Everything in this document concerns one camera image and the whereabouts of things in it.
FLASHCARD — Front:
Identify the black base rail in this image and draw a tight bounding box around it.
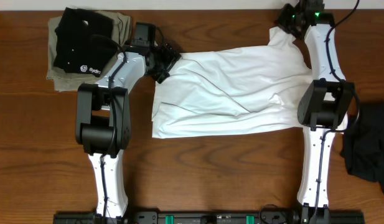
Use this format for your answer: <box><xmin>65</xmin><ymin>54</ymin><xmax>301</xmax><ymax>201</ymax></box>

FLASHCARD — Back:
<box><xmin>53</xmin><ymin>210</ymin><xmax>366</xmax><ymax>224</ymax></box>

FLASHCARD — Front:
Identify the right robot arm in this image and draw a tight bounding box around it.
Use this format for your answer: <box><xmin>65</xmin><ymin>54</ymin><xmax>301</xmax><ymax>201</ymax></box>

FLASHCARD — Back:
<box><xmin>276</xmin><ymin>1</ymin><xmax>355</xmax><ymax>223</ymax></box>

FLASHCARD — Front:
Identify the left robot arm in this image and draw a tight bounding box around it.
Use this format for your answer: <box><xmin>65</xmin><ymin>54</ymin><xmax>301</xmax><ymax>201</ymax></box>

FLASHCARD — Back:
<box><xmin>76</xmin><ymin>43</ymin><xmax>180</xmax><ymax>223</ymax></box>

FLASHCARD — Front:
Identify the dark crumpled garment pile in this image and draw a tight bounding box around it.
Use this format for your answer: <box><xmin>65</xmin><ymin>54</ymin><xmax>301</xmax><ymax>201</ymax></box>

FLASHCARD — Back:
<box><xmin>340</xmin><ymin>101</ymin><xmax>384</xmax><ymax>194</ymax></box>

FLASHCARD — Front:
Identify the folded black polo shirt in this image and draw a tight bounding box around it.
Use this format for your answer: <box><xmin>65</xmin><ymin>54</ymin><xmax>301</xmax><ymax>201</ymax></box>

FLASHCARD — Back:
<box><xmin>54</xmin><ymin>8</ymin><xmax>117</xmax><ymax>77</ymax></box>

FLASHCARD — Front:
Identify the white t-shirt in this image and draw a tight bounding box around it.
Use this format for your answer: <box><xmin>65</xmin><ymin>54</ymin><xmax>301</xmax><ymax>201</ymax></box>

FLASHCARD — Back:
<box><xmin>152</xmin><ymin>27</ymin><xmax>312</xmax><ymax>139</ymax></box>

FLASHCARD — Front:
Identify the folded khaki garment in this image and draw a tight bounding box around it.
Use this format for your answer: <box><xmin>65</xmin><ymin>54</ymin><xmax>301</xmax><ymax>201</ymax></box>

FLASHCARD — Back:
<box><xmin>46</xmin><ymin>10</ymin><xmax>132</xmax><ymax>91</ymax></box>

